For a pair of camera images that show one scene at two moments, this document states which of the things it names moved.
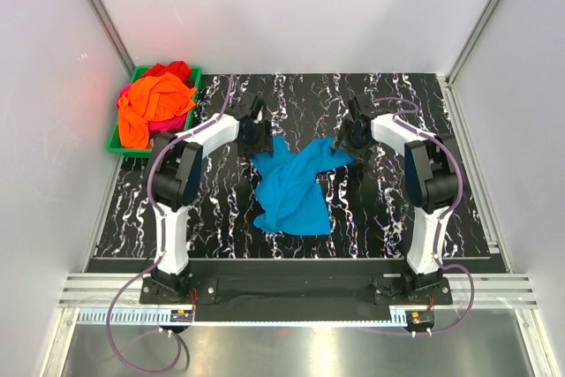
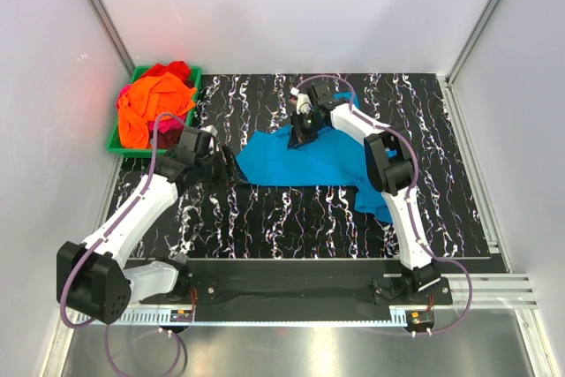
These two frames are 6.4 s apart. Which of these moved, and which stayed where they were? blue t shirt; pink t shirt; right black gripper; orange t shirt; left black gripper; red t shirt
Moved: blue t shirt; right black gripper; left black gripper
Stayed: pink t shirt; red t shirt; orange t shirt
